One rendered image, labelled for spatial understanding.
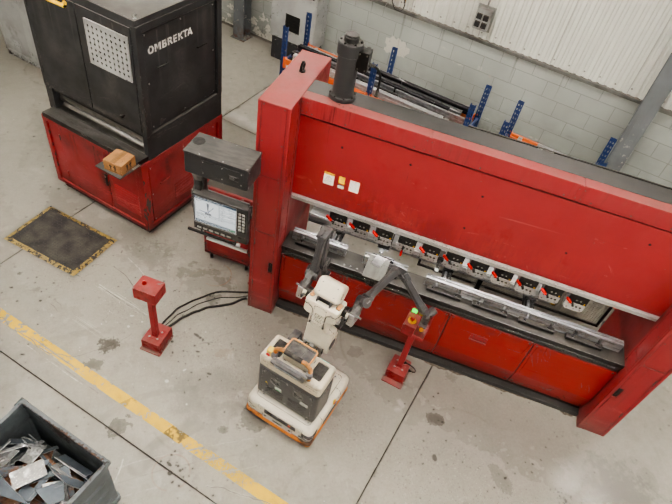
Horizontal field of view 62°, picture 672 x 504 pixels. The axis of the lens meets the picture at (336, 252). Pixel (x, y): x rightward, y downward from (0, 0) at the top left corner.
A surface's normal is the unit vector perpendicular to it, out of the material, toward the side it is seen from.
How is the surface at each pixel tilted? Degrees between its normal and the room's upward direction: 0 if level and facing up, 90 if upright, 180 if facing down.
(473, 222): 90
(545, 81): 90
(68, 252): 0
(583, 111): 90
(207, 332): 0
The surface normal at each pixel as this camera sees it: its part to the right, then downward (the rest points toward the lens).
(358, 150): -0.32, 0.65
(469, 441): 0.14, -0.68
